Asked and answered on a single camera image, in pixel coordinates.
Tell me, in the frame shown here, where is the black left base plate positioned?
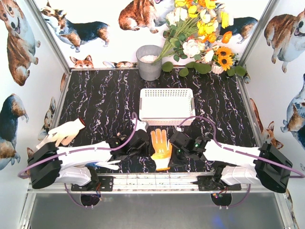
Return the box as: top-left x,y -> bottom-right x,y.
71,176 -> 114,192

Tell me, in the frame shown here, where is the grey metal bucket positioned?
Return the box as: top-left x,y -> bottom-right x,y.
136,45 -> 162,81

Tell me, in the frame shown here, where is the cream knit glove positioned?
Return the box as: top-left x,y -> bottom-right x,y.
36,118 -> 85,150

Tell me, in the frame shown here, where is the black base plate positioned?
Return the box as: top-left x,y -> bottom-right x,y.
193,166 -> 242,191
71,176 -> 114,192

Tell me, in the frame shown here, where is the sunflower pot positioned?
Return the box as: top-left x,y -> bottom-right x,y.
211,46 -> 247,78

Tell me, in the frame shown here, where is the artificial flower bouquet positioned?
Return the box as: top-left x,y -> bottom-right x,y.
159,0 -> 236,75

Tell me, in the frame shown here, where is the white plastic storage basket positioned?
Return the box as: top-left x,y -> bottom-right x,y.
139,88 -> 196,126

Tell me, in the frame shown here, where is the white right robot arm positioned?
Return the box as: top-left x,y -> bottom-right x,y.
170,132 -> 293,193

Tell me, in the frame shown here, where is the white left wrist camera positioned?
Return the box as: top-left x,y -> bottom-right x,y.
132,119 -> 149,132

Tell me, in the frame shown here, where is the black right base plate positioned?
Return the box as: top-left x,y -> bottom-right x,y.
193,166 -> 242,191

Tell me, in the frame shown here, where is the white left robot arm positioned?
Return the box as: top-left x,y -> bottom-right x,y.
28,129 -> 149,189

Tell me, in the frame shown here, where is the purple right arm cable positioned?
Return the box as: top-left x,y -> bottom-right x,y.
178,115 -> 305,208

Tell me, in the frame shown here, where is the aluminium front rail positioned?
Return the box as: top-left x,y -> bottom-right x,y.
27,172 -> 271,194

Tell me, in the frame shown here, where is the orange dotted white glove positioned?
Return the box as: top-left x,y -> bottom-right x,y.
151,129 -> 172,171

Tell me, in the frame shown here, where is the blue dotted white glove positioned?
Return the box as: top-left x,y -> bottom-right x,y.
88,160 -> 121,170

